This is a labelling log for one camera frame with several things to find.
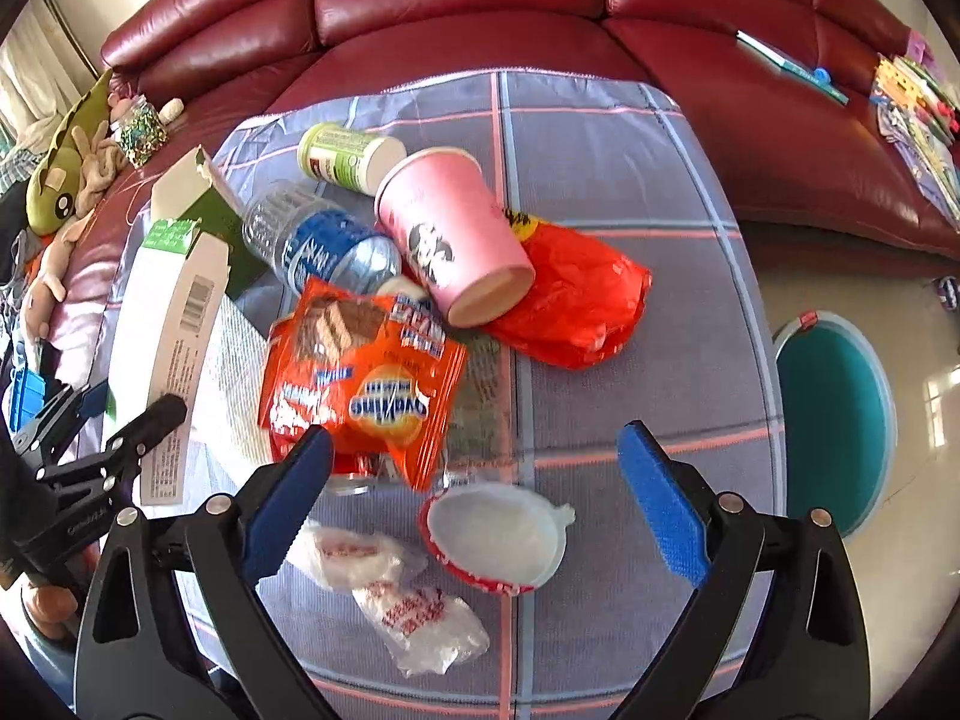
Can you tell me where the red plastic snack bag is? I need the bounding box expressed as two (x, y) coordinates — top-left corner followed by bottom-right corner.
(483, 211), (652, 371)

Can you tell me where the teal round trash bin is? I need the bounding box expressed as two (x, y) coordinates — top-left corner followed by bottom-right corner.
(775, 310), (898, 538)

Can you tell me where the person's left hand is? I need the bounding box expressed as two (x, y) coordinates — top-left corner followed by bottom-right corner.
(21, 583), (78, 640)

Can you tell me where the crumpled white plastic wrapper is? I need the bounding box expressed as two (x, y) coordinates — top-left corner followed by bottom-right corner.
(286, 520), (428, 593)

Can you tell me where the white green cardboard carton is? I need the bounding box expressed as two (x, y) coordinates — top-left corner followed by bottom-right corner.
(104, 146), (272, 505)

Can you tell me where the white plastic bag red print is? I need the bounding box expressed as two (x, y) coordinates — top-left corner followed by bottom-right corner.
(352, 582), (490, 678)

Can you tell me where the grey plaid tablecloth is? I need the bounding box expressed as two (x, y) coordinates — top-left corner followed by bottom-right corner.
(67, 68), (790, 720)

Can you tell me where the green plush toy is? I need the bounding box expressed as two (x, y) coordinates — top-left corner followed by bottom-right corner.
(26, 70), (112, 238)

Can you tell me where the white round plastic lid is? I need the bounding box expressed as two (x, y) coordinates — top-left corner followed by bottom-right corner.
(420, 483), (576, 596)

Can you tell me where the orange Ovaltine snack packet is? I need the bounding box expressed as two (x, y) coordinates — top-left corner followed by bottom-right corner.
(259, 277), (467, 493)

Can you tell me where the clear plastic water bottle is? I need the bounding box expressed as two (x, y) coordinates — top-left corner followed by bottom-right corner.
(242, 181), (402, 294)

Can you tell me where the jar of colourful beads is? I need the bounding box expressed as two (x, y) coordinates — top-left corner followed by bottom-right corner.
(110, 94), (185, 169)

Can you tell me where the small ball under sofa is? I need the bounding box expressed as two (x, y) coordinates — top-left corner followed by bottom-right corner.
(935, 277), (960, 312)

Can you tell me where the green white cylindrical container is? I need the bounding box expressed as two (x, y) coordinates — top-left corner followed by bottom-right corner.
(296, 122), (409, 197)

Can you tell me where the pink paper cup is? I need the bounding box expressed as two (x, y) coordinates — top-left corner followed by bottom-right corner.
(374, 146), (535, 328)

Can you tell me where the teal white book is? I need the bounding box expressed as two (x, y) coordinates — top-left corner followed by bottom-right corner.
(736, 31), (850, 106)

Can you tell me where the dark red leather sofa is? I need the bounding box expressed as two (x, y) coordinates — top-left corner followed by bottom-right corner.
(52, 0), (958, 383)

